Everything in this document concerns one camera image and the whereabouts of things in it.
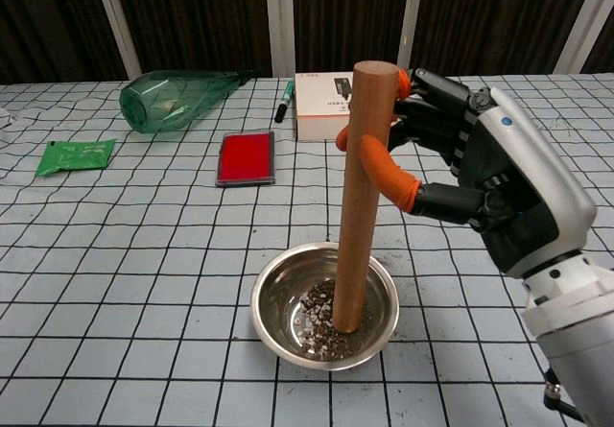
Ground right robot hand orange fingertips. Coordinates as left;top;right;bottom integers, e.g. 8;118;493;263
335;66;599;279

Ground wooden rolling pin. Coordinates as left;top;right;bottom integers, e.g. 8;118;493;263
334;60;401;335

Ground stainless steel bowl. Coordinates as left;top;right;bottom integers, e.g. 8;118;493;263
249;242;401;372

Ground green and black marker pen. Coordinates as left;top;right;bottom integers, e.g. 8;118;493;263
273;80;295;124

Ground crushed dark and white granules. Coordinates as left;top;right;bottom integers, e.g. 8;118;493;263
293;278;380;361

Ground red ink pad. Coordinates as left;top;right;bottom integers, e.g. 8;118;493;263
215;130;277;188

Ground green transparent bottle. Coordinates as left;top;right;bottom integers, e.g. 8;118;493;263
119;69;261;134

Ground light blue checked tablecloth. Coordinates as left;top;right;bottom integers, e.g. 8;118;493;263
0;73;614;427

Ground green foil packet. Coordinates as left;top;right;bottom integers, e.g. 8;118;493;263
34;138;118;178

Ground white metal frame post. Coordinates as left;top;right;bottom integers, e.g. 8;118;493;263
90;0;143;81
264;0;295;78
394;0;426;71
555;0;614;75

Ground white USB cable box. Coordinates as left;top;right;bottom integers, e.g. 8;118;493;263
294;70;357;141

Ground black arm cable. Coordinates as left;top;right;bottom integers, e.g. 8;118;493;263
543;368;594;427

